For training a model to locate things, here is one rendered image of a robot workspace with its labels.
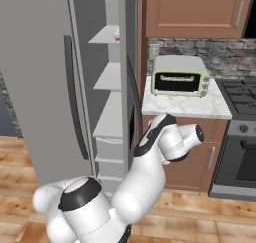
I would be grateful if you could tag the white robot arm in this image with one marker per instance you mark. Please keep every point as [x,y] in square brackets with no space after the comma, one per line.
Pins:
[140,187]

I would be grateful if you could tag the white freezer shelf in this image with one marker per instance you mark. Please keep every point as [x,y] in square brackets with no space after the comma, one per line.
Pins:
[110,78]
[111,120]
[105,37]

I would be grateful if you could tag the white freezer drawer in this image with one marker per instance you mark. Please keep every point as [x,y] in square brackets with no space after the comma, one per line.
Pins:
[110,149]
[110,169]

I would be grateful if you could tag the brown base cupboard door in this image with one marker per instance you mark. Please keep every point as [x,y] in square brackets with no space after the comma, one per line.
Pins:
[191,173]

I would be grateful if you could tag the grey fridge door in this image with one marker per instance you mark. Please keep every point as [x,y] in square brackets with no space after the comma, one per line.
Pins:
[128,27]

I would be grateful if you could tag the grey freezer door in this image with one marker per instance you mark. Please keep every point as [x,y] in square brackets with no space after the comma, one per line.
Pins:
[33,87]

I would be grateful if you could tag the pale green toaster oven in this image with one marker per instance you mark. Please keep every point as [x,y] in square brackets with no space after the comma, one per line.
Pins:
[180,77]

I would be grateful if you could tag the grey fridge body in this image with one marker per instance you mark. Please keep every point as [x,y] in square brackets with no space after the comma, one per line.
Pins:
[96,53]

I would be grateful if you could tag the small white pink box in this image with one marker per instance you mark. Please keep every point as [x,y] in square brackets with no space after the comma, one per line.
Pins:
[116,33]

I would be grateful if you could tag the grey stove with oven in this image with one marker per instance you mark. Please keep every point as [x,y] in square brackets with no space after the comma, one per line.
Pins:
[238,147]

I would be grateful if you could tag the black extractor hood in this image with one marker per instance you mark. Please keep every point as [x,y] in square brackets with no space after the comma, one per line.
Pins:
[250,17]

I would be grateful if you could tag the beige wall socket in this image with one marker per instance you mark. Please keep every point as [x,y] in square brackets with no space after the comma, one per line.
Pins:
[154,50]

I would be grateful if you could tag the brown wall cupboard door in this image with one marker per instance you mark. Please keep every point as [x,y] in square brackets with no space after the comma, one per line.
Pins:
[196,10]

